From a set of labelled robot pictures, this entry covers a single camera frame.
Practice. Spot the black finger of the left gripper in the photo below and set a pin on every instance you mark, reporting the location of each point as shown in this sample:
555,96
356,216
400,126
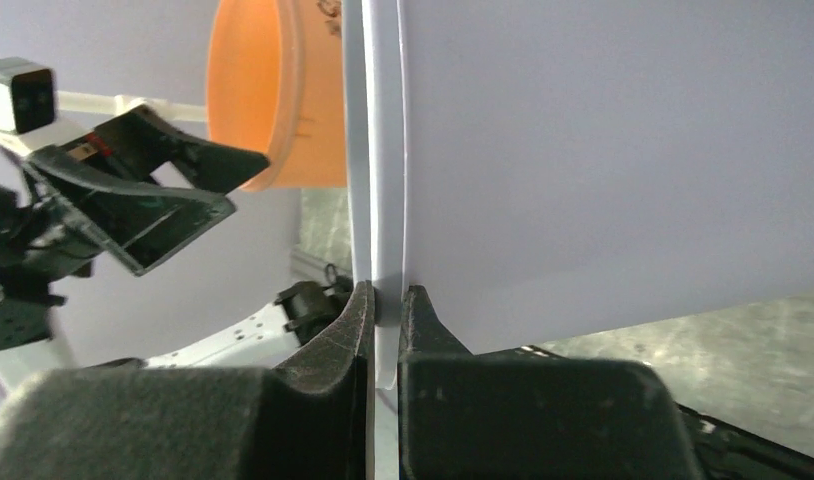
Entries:
139,142
140,224

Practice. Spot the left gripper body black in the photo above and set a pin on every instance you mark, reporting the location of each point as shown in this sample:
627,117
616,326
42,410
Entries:
36,250

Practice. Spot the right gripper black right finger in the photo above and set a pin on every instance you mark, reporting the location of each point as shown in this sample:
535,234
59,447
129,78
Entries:
514,416

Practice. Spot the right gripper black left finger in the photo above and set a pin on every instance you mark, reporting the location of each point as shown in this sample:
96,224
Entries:
307,418

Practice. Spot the orange plastic bucket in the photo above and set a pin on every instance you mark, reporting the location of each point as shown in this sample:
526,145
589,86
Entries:
274,84

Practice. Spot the grey plastic bucket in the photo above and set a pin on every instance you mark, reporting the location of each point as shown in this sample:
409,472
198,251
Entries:
604,178

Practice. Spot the white pvc pipe frame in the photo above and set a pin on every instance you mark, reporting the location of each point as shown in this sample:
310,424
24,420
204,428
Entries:
119,104

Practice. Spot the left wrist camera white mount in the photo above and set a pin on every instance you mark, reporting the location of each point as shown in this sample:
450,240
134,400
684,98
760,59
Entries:
29,117

